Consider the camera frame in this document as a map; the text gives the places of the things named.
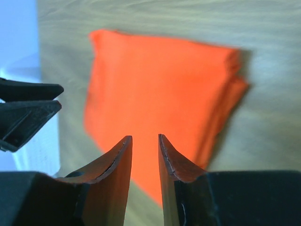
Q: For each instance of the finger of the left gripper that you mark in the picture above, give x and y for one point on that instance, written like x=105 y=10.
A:
x=20 y=121
x=11 y=91

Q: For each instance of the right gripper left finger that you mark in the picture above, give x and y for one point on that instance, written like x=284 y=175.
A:
x=103 y=187

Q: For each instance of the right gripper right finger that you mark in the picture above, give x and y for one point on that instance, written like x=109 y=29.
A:
x=187 y=196

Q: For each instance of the orange t shirt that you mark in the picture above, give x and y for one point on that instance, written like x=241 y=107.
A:
x=144 y=86

